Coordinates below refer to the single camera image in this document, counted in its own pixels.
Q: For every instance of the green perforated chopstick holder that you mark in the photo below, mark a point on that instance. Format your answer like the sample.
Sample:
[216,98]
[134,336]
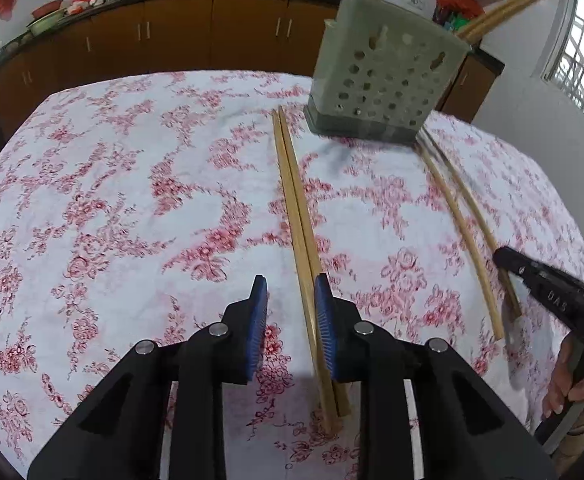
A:
[397,75]

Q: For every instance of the barred window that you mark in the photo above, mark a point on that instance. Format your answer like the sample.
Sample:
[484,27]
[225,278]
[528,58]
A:
[582,35]

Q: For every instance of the red bag over bottles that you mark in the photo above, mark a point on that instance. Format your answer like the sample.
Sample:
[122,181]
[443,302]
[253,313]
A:
[454,0]

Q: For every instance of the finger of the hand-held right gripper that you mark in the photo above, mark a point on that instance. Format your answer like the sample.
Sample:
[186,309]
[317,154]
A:
[519,270]

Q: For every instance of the brown base cabinets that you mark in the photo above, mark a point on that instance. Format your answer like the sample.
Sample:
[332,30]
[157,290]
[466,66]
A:
[182,30]

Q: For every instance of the person's right hand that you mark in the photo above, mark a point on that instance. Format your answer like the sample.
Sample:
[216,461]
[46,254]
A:
[557,385]

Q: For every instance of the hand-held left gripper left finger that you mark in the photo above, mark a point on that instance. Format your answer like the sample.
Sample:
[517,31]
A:
[257,330]

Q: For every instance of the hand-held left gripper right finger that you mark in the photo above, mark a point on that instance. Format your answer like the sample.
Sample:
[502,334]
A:
[327,330]

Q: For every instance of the pink floral tablecloth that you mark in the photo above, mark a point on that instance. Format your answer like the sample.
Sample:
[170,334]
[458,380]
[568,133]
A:
[122,210]

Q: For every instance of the red and white plastic bags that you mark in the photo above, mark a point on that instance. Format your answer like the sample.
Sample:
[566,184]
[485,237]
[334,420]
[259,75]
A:
[84,2]

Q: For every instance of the red basin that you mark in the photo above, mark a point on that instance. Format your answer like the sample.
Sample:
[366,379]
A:
[47,8]

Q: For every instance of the green basin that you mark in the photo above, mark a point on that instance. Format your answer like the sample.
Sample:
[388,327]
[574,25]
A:
[44,24]

